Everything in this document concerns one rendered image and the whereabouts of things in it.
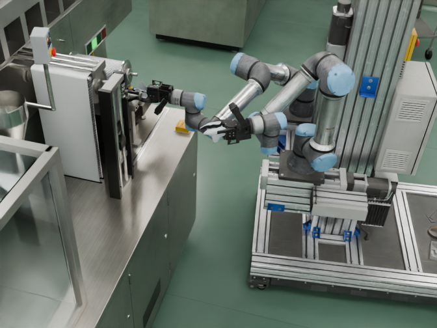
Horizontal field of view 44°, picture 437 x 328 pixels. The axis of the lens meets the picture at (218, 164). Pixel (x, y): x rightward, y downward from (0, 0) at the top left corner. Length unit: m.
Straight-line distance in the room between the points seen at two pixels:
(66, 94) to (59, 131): 0.21
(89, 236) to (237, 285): 1.22
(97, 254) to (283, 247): 1.31
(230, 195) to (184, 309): 0.97
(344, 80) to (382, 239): 1.34
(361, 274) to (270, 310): 0.54
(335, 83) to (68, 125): 1.11
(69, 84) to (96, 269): 0.72
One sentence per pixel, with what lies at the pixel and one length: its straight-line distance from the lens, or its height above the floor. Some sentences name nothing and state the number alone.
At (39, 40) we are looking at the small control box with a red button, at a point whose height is 1.70.
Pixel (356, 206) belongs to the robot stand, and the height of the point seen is 0.73.
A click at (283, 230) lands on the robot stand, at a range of 3.23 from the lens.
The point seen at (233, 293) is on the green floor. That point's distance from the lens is 3.16.
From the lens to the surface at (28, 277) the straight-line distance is 1.59.
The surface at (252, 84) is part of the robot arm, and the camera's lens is 2.61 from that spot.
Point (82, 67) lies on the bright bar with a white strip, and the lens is 2.19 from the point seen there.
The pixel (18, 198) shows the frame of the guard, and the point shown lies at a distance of 1.41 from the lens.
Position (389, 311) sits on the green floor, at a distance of 3.28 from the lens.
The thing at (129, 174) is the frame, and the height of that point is 0.92.
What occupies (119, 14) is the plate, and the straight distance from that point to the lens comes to 3.26.
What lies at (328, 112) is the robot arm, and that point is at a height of 1.25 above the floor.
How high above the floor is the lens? 2.52
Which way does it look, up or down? 39 degrees down
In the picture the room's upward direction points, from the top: 3 degrees clockwise
